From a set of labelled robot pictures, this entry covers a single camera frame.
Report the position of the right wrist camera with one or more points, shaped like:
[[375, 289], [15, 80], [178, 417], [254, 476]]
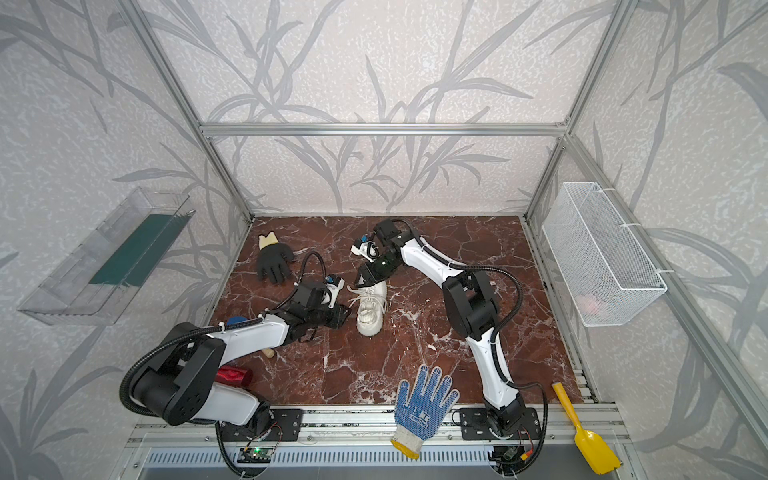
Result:
[[366, 248]]

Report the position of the blue dotted work glove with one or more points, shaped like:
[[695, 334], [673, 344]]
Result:
[[420, 409]]

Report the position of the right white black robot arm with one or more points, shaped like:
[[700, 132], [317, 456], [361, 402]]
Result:
[[472, 307]]

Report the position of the white wire mesh basket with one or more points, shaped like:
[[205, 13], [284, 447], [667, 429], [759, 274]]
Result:
[[597, 253]]

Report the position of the wooden handle blue mallet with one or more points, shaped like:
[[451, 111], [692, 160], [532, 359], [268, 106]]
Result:
[[266, 352]]

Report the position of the black work glove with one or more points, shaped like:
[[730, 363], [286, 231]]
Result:
[[274, 258]]

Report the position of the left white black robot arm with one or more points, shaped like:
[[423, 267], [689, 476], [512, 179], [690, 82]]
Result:
[[177, 380]]

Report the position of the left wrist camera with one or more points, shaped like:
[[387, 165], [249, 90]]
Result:
[[334, 284]]

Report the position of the right circuit board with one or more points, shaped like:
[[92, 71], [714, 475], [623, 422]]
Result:
[[510, 456]]

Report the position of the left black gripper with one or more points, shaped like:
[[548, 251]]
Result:
[[335, 309]]

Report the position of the clear plastic wall tray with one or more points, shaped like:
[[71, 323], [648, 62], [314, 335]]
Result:
[[96, 282]]

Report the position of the white knit sneaker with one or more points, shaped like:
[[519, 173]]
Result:
[[372, 305]]

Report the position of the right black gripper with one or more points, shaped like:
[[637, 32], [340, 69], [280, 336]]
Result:
[[371, 268]]

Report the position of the red black spray bottle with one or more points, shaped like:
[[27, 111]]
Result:
[[234, 376]]

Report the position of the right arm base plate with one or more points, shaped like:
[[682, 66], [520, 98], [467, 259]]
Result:
[[482, 424]]

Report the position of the pink item in basket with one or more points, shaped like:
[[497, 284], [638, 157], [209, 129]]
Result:
[[591, 305]]

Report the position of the left green circuit board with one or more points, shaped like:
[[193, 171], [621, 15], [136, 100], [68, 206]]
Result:
[[255, 455]]

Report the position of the yellow plastic scoop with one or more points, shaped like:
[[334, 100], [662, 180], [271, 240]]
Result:
[[599, 456]]

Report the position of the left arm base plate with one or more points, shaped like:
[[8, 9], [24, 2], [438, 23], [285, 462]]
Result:
[[273, 425]]

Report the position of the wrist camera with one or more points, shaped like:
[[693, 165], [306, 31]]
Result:
[[366, 248], [334, 284]]

